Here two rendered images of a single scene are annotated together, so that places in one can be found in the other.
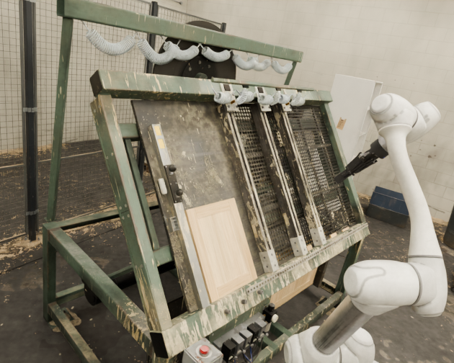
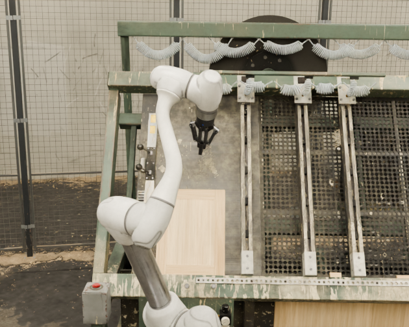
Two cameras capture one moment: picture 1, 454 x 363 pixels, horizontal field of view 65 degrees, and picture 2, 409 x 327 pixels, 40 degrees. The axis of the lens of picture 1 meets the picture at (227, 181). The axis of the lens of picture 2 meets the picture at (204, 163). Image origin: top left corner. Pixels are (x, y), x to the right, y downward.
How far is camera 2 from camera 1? 230 cm
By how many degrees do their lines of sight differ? 48
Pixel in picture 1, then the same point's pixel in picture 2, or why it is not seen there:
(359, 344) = (189, 314)
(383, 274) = (110, 202)
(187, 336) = (113, 287)
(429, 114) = (198, 80)
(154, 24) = (198, 28)
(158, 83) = not seen: hidden behind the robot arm
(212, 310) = not seen: hidden behind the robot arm
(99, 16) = (145, 30)
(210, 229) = (181, 211)
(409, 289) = (117, 215)
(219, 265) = (178, 246)
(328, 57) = not seen: outside the picture
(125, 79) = (128, 77)
